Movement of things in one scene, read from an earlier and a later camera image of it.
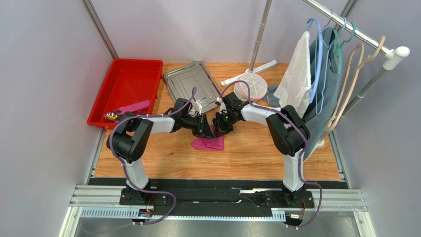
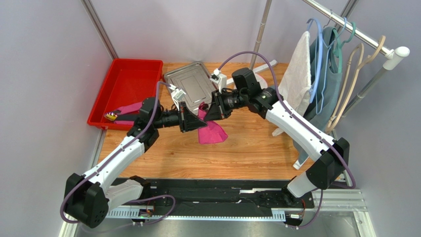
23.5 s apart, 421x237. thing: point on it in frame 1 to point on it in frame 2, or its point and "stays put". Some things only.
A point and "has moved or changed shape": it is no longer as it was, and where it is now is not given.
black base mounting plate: x=192 y=197 stays put
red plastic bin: x=127 y=81 stays put
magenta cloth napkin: x=216 y=144 has moved or changed shape
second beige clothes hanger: x=339 y=112 stays put
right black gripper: x=222 y=123 to x=216 y=104
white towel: x=295 y=89 stays put
